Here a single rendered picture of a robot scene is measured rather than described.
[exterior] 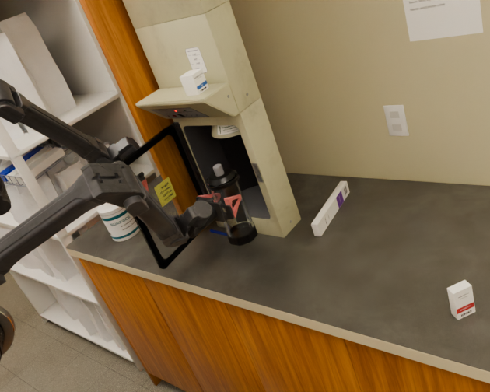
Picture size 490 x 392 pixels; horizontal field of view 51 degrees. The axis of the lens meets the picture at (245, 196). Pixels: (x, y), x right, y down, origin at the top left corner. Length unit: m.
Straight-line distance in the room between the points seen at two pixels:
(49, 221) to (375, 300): 0.84
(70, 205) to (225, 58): 0.67
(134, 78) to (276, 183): 0.58
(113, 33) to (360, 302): 1.10
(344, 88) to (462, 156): 0.45
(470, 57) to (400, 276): 0.66
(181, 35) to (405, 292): 0.96
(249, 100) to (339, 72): 0.39
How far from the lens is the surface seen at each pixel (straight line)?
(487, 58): 1.64
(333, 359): 1.57
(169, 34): 1.62
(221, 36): 1.52
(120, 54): 1.74
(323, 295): 1.48
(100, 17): 1.72
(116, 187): 1.08
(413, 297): 1.41
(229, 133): 1.66
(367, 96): 1.82
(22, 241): 1.16
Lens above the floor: 1.90
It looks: 27 degrees down
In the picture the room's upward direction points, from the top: 21 degrees counter-clockwise
